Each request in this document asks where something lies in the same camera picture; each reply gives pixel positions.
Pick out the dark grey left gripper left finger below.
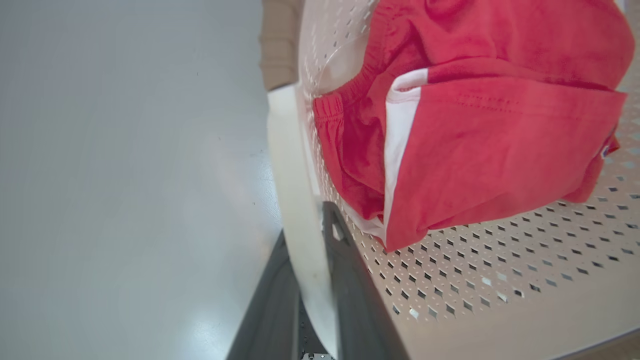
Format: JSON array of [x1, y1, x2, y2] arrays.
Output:
[[226, 230, 303, 360]]

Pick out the red garment with white trim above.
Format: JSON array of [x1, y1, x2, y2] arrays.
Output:
[[313, 0, 636, 253]]

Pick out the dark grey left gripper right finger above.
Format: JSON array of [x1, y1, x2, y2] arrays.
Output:
[[321, 201, 411, 360]]

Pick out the beige ribbed fabric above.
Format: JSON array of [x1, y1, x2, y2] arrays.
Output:
[[258, 0, 305, 92]]

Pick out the white perforated laundry basket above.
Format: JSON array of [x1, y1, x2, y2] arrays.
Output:
[[266, 0, 640, 360]]

